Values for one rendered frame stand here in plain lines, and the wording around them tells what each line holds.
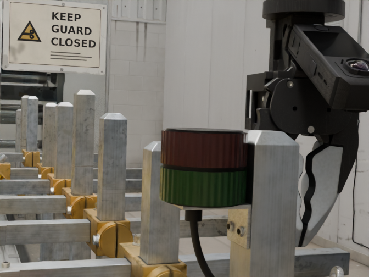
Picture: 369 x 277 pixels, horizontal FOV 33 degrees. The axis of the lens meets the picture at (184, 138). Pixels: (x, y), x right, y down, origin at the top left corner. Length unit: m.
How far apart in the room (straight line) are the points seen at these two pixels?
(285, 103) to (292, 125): 0.02
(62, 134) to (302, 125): 0.93
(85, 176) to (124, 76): 8.36
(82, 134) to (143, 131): 8.43
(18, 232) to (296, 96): 0.54
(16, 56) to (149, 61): 6.77
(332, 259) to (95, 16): 2.32
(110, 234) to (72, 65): 2.11
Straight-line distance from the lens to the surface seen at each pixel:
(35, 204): 1.19
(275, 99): 0.52
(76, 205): 1.13
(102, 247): 0.89
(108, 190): 0.91
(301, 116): 0.52
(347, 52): 0.49
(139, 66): 9.56
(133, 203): 1.23
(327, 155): 0.54
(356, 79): 0.45
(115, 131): 0.90
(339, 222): 5.16
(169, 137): 0.41
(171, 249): 0.68
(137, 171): 1.74
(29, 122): 2.14
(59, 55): 2.95
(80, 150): 1.15
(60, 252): 1.43
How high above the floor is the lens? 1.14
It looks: 3 degrees down
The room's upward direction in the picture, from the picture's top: 2 degrees clockwise
